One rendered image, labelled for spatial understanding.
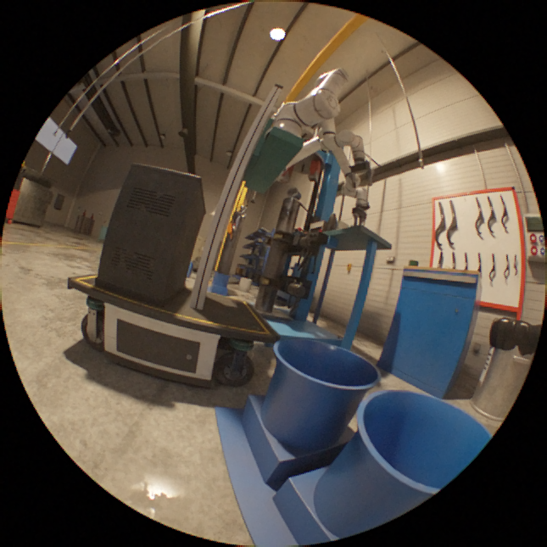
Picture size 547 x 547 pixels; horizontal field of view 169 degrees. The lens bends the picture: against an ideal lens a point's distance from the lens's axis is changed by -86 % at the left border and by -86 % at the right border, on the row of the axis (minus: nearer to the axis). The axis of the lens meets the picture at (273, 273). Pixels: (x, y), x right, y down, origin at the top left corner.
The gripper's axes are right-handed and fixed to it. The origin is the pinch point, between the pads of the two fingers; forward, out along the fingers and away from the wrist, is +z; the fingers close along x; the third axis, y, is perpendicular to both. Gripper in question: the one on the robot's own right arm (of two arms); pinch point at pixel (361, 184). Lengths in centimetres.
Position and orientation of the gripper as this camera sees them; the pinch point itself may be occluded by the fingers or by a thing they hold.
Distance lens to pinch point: 126.3
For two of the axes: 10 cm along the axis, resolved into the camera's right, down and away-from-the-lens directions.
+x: 4.2, 2.1, -8.8
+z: 0.6, 9.6, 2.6
